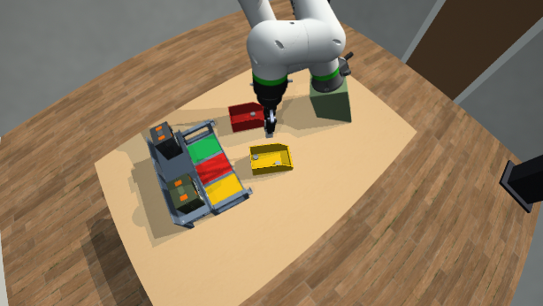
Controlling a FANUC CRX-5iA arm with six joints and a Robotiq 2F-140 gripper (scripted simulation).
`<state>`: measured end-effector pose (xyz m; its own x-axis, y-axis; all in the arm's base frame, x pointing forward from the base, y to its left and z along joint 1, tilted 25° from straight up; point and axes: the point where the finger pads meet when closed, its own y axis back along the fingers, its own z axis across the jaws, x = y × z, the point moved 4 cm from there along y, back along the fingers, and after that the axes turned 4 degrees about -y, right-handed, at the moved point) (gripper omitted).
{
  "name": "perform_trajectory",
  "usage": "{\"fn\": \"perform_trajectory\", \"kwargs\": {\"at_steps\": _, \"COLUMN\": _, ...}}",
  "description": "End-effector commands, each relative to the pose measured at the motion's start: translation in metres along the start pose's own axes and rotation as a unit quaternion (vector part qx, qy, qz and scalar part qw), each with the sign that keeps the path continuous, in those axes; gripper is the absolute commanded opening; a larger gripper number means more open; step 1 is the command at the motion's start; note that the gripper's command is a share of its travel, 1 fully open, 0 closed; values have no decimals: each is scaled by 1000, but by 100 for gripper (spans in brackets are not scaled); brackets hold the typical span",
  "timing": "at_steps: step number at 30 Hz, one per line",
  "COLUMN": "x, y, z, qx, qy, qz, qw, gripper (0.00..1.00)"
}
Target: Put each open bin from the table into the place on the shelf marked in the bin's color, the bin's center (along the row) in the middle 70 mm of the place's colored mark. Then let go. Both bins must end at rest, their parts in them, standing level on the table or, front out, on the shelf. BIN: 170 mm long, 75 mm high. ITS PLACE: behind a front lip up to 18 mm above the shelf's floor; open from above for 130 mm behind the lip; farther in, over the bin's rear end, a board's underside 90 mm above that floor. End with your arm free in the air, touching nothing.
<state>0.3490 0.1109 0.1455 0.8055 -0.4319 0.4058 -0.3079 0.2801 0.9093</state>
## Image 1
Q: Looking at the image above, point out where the yellow bin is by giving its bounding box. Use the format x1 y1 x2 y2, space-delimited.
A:
249 143 293 176

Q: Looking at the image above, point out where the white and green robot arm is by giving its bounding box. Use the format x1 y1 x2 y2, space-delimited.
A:
238 0 354 100

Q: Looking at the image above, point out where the red bin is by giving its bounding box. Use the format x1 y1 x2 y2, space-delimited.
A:
228 102 264 133

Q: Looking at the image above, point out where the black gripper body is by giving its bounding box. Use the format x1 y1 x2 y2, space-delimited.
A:
256 96 282 115

